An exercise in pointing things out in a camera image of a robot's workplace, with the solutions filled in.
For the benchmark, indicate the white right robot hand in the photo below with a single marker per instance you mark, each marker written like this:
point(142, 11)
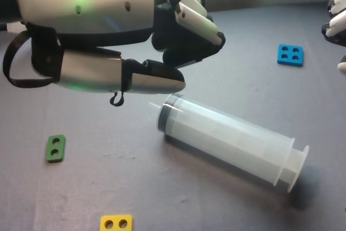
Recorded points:
point(339, 22)

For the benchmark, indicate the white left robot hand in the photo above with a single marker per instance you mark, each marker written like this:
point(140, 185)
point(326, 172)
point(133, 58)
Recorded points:
point(94, 3)

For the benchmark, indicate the large clear plastic syringe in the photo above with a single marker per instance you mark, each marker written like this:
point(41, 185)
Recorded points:
point(229, 144)

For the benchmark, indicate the blue square four-hole block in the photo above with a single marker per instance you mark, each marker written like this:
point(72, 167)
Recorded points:
point(289, 53)

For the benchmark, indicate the small green two-hole block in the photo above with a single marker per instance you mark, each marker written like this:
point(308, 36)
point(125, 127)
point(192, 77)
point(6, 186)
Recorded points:
point(54, 158)

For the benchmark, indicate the grey table cloth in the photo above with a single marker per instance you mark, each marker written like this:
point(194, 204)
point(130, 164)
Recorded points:
point(108, 174)

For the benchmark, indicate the yellow square four-hole block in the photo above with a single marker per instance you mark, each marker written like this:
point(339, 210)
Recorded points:
point(116, 218)

